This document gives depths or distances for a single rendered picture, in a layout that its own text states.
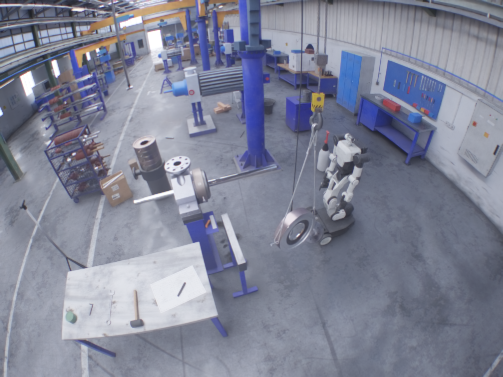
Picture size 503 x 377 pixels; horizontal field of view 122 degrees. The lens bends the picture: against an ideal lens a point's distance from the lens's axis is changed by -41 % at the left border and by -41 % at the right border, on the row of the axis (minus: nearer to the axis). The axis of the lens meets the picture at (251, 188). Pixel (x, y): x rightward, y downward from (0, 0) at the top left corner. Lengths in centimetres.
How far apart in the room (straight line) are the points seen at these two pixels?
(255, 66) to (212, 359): 381
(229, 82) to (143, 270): 456
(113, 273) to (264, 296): 168
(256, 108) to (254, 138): 57
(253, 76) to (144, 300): 321
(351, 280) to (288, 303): 86
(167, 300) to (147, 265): 43
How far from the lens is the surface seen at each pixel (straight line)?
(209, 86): 562
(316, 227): 210
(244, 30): 360
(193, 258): 216
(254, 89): 373
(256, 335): 270
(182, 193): 224
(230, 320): 277
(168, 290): 207
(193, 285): 202
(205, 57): 907
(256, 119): 392
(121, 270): 238
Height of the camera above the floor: 264
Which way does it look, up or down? 41 degrees down
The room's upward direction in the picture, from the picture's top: 4 degrees counter-clockwise
